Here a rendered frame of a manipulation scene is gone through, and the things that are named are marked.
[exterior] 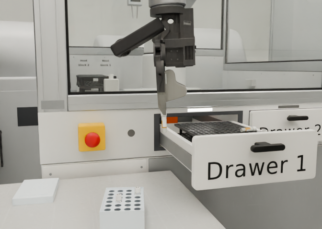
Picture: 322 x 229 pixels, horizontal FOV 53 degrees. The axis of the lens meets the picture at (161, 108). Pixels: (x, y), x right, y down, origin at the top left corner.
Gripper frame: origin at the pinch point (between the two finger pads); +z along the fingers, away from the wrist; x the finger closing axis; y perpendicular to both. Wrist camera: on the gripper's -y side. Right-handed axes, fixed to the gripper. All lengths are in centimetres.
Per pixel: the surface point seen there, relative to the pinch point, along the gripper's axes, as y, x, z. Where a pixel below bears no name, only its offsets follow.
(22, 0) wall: -167, 311, -89
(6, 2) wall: -183, 306, -87
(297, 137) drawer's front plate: 29.3, 2.9, 7.8
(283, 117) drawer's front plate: 38, 39, 10
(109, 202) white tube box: -11.3, -4.0, 18.6
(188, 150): 5.6, 5.2, 10.6
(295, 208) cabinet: 44, 43, 43
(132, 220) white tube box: -5.7, -9.4, 20.0
